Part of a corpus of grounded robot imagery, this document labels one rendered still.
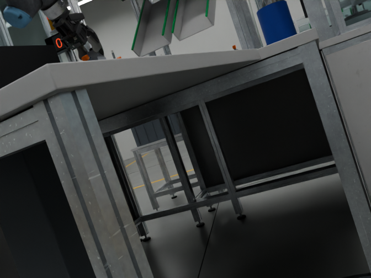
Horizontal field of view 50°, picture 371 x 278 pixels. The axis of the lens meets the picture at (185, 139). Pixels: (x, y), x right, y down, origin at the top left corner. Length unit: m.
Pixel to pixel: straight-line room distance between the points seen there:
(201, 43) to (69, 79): 11.66
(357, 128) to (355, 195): 0.72
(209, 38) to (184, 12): 10.67
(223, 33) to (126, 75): 11.55
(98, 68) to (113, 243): 0.21
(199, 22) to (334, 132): 0.55
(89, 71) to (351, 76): 1.45
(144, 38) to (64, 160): 1.00
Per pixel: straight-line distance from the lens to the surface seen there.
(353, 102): 1.82
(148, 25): 1.49
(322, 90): 1.10
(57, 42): 1.76
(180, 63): 0.67
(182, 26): 1.37
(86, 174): 0.46
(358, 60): 1.82
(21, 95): 0.48
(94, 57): 1.52
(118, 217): 0.49
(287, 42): 1.08
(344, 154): 1.11
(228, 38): 12.04
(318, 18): 2.42
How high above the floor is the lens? 0.76
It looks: 3 degrees down
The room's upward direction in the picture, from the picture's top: 19 degrees counter-clockwise
